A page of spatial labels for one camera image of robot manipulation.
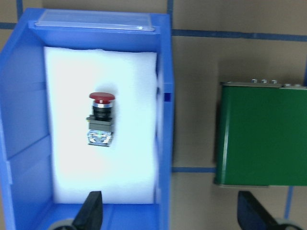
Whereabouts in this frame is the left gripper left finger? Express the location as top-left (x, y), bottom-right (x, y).
top-left (72, 191), bottom-right (103, 230)

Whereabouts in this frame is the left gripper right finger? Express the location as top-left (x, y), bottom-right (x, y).
top-left (237, 191), bottom-right (279, 230)

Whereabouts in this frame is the red push button switch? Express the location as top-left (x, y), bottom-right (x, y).
top-left (86, 92), bottom-right (115, 147)

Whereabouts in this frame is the left blue storage bin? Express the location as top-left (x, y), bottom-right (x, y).
top-left (0, 8), bottom-right (174, 230)

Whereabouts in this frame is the green conveyor belt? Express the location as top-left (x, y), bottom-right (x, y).
top-left (215, 81), bottom-right (307, 186)

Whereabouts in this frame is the white foam pad left bin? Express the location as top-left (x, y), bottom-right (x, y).
top-left (44, 47), bottom-right (157, 204)

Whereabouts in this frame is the brown paper table cover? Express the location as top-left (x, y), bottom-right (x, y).
top-left (0, 0), bottom-right (307, 230)

